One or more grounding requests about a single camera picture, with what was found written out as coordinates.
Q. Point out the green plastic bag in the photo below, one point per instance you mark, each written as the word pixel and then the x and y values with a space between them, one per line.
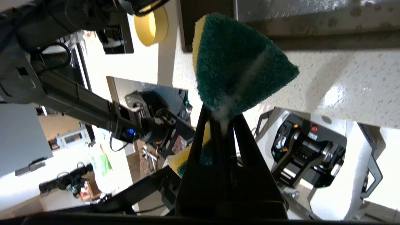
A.
pixel 101 165

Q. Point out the yellow plastic bowl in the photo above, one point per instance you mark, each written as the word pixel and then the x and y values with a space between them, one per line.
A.
pixel 150 31

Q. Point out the stainless steel sink basin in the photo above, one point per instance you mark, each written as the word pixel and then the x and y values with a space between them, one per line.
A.
pixel 312 31

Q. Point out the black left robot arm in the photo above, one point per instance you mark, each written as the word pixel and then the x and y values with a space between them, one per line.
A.
pixel 78 97

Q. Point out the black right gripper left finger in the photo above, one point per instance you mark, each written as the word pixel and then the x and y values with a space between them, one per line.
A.
pixel 203 187

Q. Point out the black power strip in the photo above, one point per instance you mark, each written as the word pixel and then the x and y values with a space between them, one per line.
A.
pixel 62 182

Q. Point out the green and yellow sponge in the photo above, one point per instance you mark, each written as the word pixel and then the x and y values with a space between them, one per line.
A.
pixel 237 62

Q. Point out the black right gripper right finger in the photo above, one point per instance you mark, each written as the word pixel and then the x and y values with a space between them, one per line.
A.
pixel 256 190

